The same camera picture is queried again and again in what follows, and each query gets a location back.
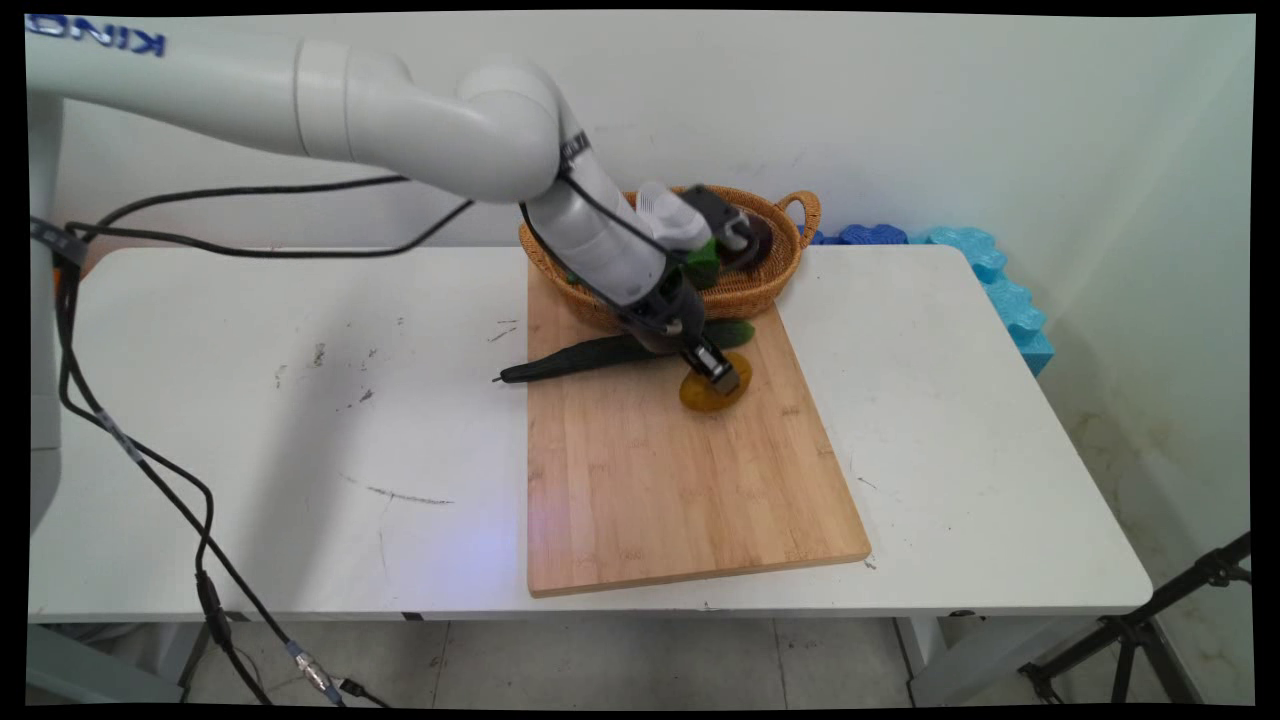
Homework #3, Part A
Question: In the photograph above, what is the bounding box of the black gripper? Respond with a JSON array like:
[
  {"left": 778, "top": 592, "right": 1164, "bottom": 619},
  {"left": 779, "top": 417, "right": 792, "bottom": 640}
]
[{"left": 618, "top": 272, "right": 744, "bottom": 395}]

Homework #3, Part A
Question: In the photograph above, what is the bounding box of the yellow brown toy potato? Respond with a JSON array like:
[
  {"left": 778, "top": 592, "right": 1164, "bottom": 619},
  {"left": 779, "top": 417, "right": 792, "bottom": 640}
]
[{"left": 679, "top": 352, "right": 754, "bottom": 414}]

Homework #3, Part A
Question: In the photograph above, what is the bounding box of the green toy bell pepper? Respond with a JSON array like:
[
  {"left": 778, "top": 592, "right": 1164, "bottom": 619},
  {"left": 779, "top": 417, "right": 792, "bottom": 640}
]
[{"left": 684, "top": 238, "right": 723, "bottom": 293}]

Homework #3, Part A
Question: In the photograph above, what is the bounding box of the bamboo cutting board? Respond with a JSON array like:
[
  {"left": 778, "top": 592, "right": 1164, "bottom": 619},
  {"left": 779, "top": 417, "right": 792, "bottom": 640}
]
[{"left": 525, "top": 262, "right": 873, "bottom": 599}]

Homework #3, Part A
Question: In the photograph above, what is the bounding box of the dark purple toy fruit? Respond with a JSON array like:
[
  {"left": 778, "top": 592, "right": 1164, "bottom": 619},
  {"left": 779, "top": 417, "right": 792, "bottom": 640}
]
[{"left": 742, "top": 214, "right": 778, "bottom": 273}]

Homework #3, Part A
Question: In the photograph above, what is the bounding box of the long dark green cucumber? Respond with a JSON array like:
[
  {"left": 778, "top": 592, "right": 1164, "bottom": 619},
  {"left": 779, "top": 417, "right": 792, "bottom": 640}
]
[{"left": 494, "top": 319, "right": 757, "bottom": 386}]

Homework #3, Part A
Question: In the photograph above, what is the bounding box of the dark blue foam piece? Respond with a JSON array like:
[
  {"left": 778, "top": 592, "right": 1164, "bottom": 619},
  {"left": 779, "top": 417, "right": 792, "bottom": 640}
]
[{"left": 798, "top": 222, "right": 913, "bottom": 247}]

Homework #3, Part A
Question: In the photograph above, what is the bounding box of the light blue foam piece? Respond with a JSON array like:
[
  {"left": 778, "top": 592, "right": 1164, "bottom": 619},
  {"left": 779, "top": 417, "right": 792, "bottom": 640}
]
[{"left": 908, "top": 226, "right": 1057, "bottom": 378}]

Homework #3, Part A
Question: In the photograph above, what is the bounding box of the black tripod stand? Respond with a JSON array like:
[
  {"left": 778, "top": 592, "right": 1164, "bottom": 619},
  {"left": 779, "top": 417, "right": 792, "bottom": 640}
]
[{"left": 1017, "top": 533, "right": 1254, "bottom": 707}]

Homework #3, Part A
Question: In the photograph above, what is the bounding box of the grey table leg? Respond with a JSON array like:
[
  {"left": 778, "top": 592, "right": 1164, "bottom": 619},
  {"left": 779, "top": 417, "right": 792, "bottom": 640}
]
[{"left": 25, "top": 620, "right": 216, "bottom": 706}]

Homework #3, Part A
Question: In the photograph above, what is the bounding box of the woven wicker basket with handles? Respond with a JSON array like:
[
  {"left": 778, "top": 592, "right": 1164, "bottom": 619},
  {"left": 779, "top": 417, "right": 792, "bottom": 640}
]
[{"left": 518, "top": 184, "right": 823, "bottom": 335}]

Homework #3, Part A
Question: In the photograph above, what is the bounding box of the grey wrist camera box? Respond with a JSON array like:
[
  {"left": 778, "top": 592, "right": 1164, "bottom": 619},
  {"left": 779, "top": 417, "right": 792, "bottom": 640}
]
[{"left": 637, "top": 182, "right": 777, "bottom": 273}]

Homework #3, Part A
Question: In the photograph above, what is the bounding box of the thin black cable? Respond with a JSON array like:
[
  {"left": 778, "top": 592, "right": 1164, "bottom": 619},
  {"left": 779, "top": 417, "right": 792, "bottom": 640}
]
[{"left": 60, "top": 195, "right": 411, "bottom": 709}]

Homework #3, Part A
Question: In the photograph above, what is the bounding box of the black cable with silver connector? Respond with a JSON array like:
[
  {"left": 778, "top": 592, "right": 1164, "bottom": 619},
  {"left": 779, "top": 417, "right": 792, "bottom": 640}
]
[{"left": 55, "top": 175, "right": 476, "bottom": 709}]

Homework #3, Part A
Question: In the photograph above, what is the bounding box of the grey velcro strap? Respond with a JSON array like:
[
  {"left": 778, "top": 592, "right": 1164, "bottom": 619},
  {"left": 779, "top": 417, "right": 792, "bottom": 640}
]
[{"left": 30, "top": 217, "right": 89, "bottom": 267}]

